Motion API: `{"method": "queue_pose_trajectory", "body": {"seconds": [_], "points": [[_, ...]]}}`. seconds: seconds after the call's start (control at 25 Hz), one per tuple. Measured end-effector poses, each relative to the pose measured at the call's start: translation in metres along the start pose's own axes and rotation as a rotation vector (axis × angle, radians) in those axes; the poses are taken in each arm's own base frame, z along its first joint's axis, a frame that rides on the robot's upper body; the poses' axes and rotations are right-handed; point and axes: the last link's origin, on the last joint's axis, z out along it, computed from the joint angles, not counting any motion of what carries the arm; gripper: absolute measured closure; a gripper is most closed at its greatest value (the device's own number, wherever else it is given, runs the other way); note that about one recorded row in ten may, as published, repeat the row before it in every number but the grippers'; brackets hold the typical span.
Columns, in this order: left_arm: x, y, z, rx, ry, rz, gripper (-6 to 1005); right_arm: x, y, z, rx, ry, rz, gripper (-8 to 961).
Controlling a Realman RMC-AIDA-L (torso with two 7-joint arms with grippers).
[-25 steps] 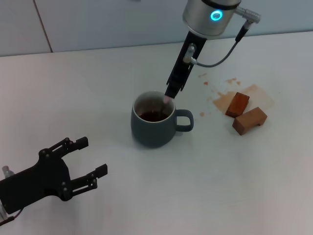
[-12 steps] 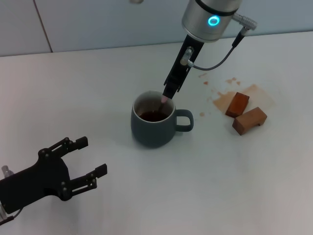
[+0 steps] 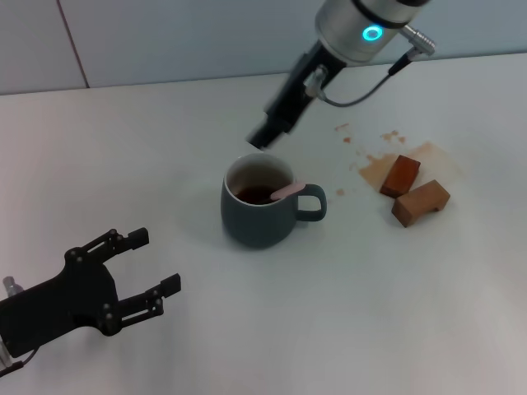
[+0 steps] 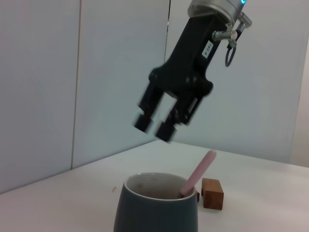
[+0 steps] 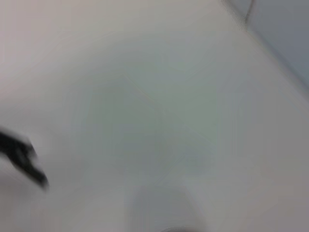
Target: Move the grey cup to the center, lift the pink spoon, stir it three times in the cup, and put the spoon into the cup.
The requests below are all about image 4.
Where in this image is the pink handled metal spoon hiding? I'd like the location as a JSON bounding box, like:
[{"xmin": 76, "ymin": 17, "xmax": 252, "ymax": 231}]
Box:
[{"xmin": 177, "ymin": 149, "xmax": 217, "ymax": 198}]

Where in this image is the light brown wooden block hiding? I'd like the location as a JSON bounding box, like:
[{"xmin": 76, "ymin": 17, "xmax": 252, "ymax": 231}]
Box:
[{"xmin": 200, "ymin": 178, "xmax": 225, "ymax": 210}]

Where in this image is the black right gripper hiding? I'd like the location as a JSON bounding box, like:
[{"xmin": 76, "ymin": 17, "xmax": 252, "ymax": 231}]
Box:
[{"xmin": 133, "ymin": 14, "xmax": 228, "ymax": 144}]

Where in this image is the right gripper silver plug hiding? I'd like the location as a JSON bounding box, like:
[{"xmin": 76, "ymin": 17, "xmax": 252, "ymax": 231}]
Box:
[{"xmin": 211, "ymin": 23, "xmax": 239, "ymax": 47}]

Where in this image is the right gripper looped cable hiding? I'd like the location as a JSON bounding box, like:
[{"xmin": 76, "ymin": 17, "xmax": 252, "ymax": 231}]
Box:
[{"xmin": 225, "ymin": 20, "xmax": 243, "ymax": 68}]

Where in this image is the grey ceramic cup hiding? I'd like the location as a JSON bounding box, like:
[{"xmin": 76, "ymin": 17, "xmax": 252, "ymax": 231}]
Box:
[{"xmin": 113, "ymin": 172, "xmax": 201, "ymax": 232}]

